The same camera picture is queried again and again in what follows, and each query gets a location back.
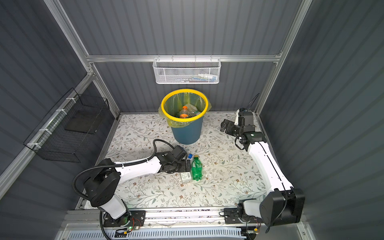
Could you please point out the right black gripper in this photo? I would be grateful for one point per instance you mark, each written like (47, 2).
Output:
(224, 124)

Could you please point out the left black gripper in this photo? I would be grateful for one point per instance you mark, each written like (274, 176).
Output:
(184, 168)

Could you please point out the clear bottle green label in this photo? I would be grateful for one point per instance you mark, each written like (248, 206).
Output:
(186, 177)

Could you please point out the clear bottle orange label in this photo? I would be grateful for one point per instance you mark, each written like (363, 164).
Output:
(185, 113)

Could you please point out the large clear crushed bottle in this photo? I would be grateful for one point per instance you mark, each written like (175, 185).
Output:
(194, 111)

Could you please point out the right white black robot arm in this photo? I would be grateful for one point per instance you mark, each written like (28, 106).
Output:
(283, 203)

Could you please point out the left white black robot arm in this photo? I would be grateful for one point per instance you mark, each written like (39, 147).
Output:
(102, 181)

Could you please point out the blue bin yellow rim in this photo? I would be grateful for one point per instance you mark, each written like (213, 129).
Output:
(189, 134)

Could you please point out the yellow-green bin liner bag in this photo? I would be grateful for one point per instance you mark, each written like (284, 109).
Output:
(173, 102)

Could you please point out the small green bottle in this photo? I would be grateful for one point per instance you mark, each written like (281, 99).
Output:
(197, 168)

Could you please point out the blue tube in basket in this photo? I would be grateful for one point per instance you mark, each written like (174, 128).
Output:
(195, 79)

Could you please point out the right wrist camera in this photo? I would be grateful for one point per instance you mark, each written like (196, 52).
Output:
(239, 117)

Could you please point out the white wire mesh basket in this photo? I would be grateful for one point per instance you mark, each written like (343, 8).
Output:
(167, 73)

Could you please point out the black wire mesh basket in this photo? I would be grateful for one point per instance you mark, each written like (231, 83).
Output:
(65, 136)

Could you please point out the aluminium rail base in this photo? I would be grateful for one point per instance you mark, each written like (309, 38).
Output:
(201, 223)

